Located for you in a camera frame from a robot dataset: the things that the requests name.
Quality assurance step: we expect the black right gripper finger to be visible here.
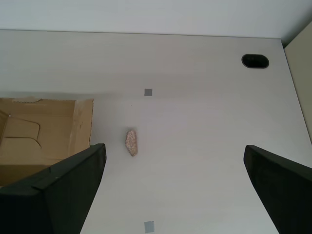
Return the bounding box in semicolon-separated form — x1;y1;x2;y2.
0;143;107;234
243;144;312;234

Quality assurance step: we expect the speckled pinkish rock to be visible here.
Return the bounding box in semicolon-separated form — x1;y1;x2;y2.
125;129;139;157

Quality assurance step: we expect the open brown cardboard box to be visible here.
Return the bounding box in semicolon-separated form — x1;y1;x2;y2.
0;97;95;188

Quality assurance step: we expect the black oval cable grommet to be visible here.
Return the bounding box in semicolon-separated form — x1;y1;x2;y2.
241;54;270;69

